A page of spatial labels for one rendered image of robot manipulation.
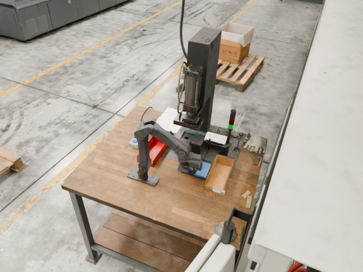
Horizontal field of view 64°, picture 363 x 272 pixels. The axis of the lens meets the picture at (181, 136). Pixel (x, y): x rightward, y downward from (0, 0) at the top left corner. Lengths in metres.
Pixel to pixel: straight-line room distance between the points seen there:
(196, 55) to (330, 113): 0.88
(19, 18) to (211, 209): 5.54
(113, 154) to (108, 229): 0.70
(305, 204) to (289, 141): 0.25
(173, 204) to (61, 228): 1.39
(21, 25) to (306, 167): 6.11
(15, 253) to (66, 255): 0.41
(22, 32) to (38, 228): 4.48
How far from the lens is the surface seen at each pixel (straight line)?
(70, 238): 2.78
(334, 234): 0.78
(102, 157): 2.03
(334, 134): 1.08
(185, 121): 1.88
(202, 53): 1.74
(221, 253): 0.93
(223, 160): 1.95
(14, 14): 6.58
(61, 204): 3.03
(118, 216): 2.54
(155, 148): 2.06
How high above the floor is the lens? 2.26
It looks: 39 degrees down
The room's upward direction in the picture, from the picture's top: 3 degrees clockwise
